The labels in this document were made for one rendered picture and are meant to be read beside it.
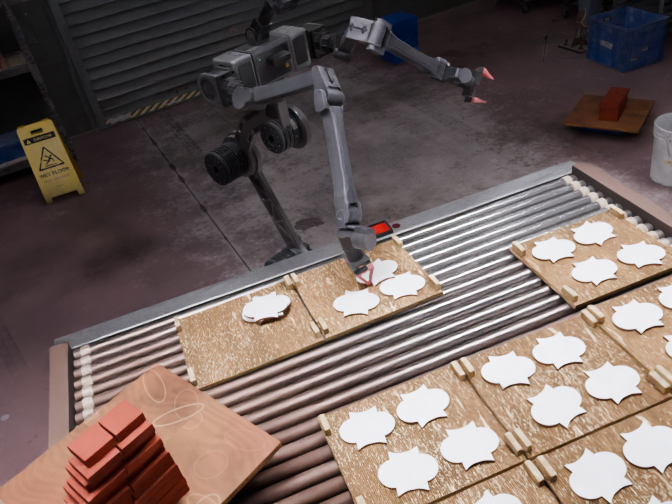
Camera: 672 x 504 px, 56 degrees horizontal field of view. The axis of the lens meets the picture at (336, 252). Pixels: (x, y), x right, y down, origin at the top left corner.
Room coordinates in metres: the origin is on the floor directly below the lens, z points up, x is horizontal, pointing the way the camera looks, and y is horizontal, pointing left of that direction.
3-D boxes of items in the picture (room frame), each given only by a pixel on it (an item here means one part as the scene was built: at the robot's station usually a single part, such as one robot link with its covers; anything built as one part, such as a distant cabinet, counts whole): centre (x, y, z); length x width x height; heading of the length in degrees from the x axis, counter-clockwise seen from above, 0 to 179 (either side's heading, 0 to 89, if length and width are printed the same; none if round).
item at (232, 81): (2.28, 0.25, 1.45); 0.09 x 0.08 x 0.12; 131
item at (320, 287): (1.66, -0.07, 0.93); 0.41 x 0.35 x 0.02; 106
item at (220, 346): (1.55, 0.33, 0.93); 0.41 x 0.35 x 0.02; 105
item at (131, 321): (1.93, -0.01, 0.89); 2.08 x 0.08 x 0.06; 104
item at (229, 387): (1.47, -0.12, 0.90); 1.95 x 0.05 x 0.05; 104
